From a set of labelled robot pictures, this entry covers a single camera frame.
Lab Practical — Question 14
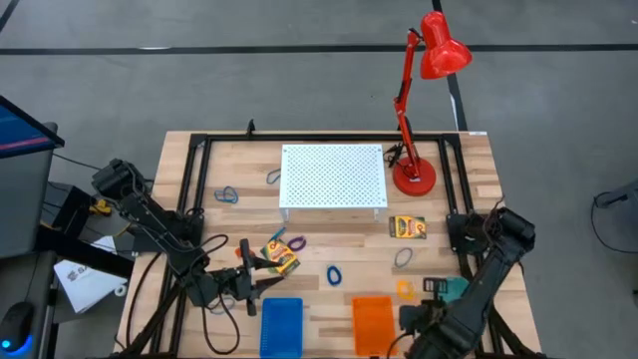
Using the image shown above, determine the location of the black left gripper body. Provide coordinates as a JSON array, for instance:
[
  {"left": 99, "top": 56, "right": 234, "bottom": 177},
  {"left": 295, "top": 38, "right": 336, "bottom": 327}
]
[{"left": 198, "top": 237, "right": 260, "bottom": 318}]

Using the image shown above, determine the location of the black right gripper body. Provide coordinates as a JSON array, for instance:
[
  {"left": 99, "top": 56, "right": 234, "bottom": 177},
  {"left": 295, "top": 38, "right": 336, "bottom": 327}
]
[{"left": 398, "top": 302, "right": 443, "bottom": 346}]

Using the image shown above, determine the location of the yellow green crayon box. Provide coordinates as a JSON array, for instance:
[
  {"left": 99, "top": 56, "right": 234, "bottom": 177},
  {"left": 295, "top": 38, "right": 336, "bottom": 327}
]
[
  {"left": 260, "top": 238, "right": 301, "bottom": 277},
  {"left": 388, "top": 214, "right": 428, "bottom": 240}
]

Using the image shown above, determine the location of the yellow coil wrist keychain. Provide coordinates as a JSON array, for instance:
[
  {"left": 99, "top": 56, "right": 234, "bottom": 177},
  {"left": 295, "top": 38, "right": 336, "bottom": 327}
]
[{"left": 396, "top": 279, "right": 418, "bottom": 302}]

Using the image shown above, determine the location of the orange plastic basket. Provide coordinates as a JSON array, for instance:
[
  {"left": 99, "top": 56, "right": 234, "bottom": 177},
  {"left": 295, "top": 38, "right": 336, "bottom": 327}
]
[{"left": 351, "top": 295, "right": 399, "bottom": 358}]

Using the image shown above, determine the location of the blue plastic basket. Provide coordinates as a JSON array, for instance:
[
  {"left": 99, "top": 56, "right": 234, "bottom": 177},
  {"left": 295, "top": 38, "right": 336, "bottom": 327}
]
[{"left": 258, "top": 297, "right": 304, "bottom": 359}]

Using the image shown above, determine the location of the black side desk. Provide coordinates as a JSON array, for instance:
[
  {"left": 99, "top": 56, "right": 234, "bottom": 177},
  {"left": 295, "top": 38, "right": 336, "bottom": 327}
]
[{"left": 0, "top": 248, "right": 59, "bottom": 359}]

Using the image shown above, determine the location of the red desk lamp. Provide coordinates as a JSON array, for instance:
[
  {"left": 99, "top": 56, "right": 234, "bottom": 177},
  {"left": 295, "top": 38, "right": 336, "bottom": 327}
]
[{"left": 391, "top": 10, "right": 474, "bottom": 197}]

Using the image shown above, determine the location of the white perforated metal shelf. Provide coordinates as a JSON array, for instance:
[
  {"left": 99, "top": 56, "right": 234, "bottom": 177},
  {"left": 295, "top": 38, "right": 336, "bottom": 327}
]
[{"left": 277, "top": 143, "right": 389, "bottom": 223}]

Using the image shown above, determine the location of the white paper sheet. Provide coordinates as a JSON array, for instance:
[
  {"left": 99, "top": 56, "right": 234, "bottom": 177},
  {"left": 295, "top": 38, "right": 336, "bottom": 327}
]
[{"left": 53, "top": 258, "right": 129, "bottom": 314}]

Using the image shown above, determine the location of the yellow plug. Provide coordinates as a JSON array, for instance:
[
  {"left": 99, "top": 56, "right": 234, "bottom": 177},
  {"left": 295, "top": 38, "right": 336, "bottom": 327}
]
[{"left": 89, "top": 198, "right": 114, "bottom": 217}]

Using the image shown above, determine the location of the black box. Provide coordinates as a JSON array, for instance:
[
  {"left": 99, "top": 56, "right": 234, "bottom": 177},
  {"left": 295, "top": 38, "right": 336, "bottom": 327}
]
[{"left": 47, "top": 182, "right": 96, "bottom": 238}]

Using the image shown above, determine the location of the black computer mouse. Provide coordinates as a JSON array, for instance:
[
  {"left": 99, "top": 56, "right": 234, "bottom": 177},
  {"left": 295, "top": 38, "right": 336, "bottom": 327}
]
[{"left": 0, "top": 301, "right": 35, "bottom": 358}]

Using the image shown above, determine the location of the grey cabinet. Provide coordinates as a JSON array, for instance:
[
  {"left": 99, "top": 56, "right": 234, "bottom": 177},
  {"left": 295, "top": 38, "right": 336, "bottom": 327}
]
[{"left": 0, "top": 122, "right": 59, "bottom": 260}]

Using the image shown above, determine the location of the monitor with blue screen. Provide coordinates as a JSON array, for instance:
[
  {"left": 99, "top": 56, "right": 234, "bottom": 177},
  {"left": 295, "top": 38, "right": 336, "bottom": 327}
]
[{"left": 0, "top": 94, "right": 66, "bottom": 161}]

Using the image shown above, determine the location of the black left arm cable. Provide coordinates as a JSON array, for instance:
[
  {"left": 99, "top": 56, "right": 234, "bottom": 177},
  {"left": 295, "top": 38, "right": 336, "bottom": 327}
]
[{"left": 198, "top": 232, "right": 242, "bottom": 356}]

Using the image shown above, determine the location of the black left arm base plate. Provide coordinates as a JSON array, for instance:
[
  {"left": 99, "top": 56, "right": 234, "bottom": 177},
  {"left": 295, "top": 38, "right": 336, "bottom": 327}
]
[{"left": 132, "top": 211, "right": 205, "bottom": 254}]

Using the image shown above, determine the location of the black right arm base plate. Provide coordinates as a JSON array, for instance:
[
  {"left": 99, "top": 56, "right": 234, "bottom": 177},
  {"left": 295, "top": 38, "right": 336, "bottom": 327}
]
[{"left": 445, "top": 211, "right": 519, "bottom": 256}]

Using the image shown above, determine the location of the thick dark floor cable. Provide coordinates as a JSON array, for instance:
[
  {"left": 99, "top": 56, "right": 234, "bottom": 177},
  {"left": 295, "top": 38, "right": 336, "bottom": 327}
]
[{"left": 124, "top": 251, "right": 164, "bottom": 353}]

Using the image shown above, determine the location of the black lamp cord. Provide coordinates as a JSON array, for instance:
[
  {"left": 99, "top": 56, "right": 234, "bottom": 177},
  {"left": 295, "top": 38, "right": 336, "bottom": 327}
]
[{"left": 382, "top": 143, "right": 405, "bottom": 170}]

